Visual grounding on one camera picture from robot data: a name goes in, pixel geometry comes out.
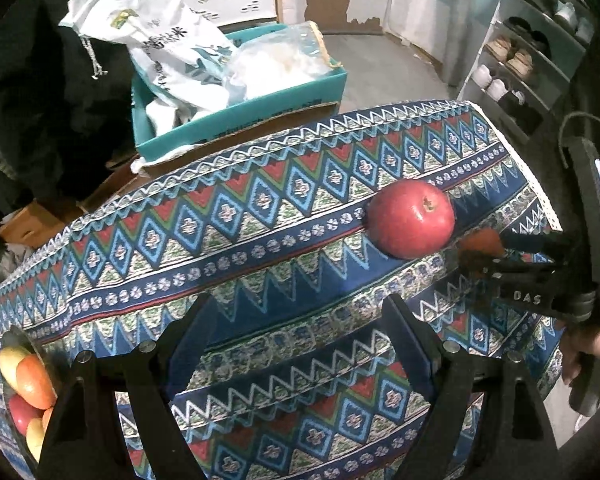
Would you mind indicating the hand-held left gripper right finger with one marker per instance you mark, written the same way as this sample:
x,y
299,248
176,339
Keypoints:
x,y
405,340

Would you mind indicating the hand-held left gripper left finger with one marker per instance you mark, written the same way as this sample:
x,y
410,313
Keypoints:
x,y
190,340

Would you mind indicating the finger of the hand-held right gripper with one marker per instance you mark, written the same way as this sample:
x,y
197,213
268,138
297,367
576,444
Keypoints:
x,y
535,244
530,292

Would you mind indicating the small orange tangerine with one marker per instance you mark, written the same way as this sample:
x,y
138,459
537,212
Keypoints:
x,y
480,241

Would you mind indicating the red apple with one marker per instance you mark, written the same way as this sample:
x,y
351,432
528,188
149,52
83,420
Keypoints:
x,y
410,220
22,412

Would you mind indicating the scalloped glass plate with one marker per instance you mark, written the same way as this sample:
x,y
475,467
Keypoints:
x,y
42,352

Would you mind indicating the orange-red apple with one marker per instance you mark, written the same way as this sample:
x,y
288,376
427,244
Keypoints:
x,y
35,382

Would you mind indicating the large orange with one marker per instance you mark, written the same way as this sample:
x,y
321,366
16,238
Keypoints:
x,y
47,419

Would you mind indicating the yellow-green apple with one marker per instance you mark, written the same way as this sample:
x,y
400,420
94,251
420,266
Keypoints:
x,y
10,365

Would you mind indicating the small yellow apple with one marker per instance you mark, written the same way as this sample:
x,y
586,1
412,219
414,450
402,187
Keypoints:
x,y
35,437

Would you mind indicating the blue patterned tablecloth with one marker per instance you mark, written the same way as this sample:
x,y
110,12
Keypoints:
x,y
280,240

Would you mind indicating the group of shoes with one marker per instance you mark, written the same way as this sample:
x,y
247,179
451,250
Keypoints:
x,y
520,60

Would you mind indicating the brown cardboard box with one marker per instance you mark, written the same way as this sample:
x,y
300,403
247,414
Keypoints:
x,y
35,220

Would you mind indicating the white shoe rack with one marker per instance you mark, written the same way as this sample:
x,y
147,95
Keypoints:
x,y
530,10

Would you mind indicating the teal box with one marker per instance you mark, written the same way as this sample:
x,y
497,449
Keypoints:
x,y
260,110

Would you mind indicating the dark hanging clothes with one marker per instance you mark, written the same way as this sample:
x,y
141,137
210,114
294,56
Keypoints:
x,y
55,110

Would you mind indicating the clear plastic bag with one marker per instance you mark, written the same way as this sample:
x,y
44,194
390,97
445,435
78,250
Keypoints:
x,y
280,60

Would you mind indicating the white printed bag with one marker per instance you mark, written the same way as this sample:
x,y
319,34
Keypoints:
x,y
170,40

